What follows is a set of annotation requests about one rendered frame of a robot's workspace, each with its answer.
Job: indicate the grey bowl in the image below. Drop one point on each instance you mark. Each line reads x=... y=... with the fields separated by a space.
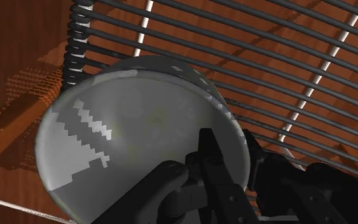
x=129 y=130

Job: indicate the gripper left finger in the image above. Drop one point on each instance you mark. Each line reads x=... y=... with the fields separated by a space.
x=219 y=176

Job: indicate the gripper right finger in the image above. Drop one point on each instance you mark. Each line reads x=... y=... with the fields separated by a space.
x=290 y=186

